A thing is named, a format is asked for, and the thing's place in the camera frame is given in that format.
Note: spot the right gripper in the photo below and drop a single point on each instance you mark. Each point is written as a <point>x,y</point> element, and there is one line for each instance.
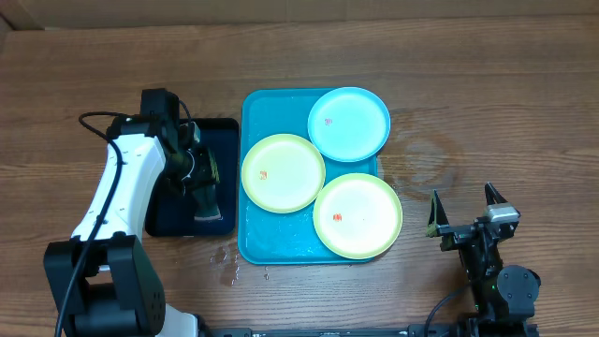
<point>457,233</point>

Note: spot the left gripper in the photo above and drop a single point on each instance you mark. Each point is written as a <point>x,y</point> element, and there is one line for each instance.
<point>204,175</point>

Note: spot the green plate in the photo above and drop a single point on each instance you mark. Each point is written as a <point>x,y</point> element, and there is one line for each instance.
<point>283,173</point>
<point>357,216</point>

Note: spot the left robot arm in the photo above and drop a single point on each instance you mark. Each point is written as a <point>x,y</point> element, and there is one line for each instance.
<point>101,279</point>

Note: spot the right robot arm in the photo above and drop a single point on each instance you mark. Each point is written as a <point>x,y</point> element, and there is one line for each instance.
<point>504,296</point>

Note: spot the black plastic tray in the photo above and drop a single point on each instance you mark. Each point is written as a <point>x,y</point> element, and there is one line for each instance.
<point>172,214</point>

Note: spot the teal plastic tray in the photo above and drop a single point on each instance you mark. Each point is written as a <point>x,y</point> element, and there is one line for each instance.
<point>267,238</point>

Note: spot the light blue plate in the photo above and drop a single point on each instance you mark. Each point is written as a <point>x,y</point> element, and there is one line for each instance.
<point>349,124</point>

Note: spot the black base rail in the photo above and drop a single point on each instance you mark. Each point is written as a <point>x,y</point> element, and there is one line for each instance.
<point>413,330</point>

